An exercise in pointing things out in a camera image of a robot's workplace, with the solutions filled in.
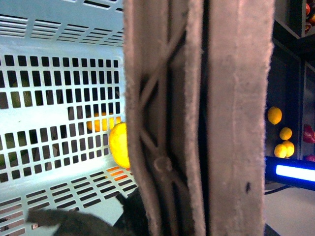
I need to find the brown basket handle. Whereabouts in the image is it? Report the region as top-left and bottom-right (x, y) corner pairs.
(124, 0), (206, 236)
(207, 0), (275, 236)

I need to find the blue white light bar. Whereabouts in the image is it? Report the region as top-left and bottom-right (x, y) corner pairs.
(265, 156), (315, 191)

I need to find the yellow lemon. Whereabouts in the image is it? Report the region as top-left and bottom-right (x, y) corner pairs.
(109, 122), (130, 169)

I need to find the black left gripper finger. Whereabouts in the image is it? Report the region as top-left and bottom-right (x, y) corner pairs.
(27, 209), (134, 236)

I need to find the teal plastic shopping basket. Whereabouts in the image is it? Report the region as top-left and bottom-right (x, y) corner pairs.
(0, 0), (137, 236)

